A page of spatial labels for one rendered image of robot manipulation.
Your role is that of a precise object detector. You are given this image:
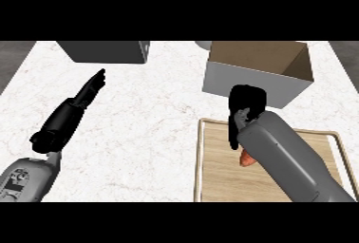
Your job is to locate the open cardboard box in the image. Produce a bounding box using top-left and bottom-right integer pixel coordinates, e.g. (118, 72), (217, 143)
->
(201, 41), (316, 109)

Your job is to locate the orange sweet potato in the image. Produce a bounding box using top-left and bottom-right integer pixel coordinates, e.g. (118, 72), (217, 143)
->
(238, 149), (260, 168)

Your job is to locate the pale grey round object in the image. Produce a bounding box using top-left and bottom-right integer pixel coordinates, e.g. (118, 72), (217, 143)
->
(194, 41), (213, 51)

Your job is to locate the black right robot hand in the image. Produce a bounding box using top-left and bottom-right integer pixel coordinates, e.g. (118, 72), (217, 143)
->
(228, 84), (268, 151)

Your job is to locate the pale wooden tray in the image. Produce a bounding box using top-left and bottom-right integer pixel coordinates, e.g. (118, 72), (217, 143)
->
(192, 117), (359, 203)

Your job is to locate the dark grey box appliance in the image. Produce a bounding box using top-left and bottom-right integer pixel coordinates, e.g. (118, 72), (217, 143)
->
(56, 41), (152, 65)

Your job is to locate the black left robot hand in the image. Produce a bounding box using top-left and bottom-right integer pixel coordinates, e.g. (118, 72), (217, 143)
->
(28, 67), (108, 155)

